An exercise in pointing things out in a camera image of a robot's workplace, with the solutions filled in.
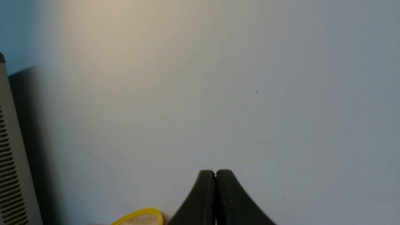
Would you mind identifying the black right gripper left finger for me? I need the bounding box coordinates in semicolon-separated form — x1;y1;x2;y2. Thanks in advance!
168;170;216;225

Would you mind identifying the yellow-rimmed bamboo steamer lid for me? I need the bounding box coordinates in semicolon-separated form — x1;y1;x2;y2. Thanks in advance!
111;208;164;225

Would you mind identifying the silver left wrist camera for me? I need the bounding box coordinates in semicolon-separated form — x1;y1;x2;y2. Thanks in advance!
0;54;43;225

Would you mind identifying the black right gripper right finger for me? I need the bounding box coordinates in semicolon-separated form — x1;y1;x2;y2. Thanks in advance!
216;169;275;225

